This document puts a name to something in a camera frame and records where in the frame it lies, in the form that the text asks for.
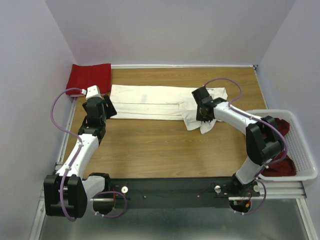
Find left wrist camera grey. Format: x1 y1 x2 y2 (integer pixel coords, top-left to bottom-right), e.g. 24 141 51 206
85 85 102 100

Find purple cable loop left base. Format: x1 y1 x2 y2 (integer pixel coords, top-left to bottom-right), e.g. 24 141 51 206
93 190 128 219

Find white plastic laundry basket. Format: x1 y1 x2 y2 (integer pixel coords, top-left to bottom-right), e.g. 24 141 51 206
248 109 318 182

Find folded red t-shirt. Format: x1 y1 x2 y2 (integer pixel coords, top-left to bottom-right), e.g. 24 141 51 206
66 63 112 94

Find aluminium rail left side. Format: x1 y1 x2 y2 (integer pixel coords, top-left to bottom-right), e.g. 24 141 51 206
53 98 77 174

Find aluminium front frame rail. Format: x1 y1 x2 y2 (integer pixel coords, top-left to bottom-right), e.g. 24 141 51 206
43 175 112 205

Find white rear table edge strip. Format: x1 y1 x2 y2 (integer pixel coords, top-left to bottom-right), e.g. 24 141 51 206
111 64 258 69

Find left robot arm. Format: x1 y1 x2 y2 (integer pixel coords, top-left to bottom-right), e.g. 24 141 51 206
43 94 117 221

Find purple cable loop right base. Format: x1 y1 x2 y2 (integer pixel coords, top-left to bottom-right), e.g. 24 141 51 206
233 178 267 216

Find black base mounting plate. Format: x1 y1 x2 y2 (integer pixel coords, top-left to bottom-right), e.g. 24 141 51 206
110 177 260 210

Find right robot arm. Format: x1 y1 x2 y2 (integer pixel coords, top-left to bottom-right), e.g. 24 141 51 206
192 86 288 196

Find dark red t-shirt in basket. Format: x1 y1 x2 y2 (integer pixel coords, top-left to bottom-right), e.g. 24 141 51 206
259 117 298 177

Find white t-shirt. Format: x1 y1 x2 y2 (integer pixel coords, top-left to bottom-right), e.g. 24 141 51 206
110 84 216 134

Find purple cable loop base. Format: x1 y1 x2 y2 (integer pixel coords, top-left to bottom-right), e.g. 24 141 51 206
93 190 128 219
233 178 267 216

